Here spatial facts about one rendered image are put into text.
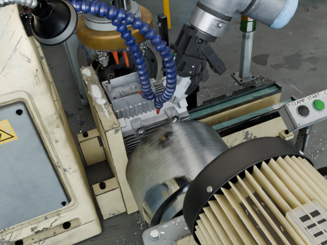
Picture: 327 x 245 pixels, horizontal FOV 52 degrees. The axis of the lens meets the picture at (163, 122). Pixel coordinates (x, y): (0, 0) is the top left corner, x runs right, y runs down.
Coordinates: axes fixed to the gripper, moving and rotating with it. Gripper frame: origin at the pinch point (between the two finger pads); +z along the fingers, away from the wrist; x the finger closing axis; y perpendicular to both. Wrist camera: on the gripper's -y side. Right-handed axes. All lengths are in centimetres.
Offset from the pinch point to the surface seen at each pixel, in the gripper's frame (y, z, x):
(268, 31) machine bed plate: -84, -15, -66
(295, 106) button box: -24.4, -12.3, 15.3
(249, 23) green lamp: -40, -20, -33
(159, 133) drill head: 13.4, -0.1, 17.2
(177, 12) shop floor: -157, 36, -281
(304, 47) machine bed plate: -88, -17, -43
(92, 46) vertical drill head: 27.3, -9.3, 0.0
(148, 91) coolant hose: 15.9, -6.1, 10.1
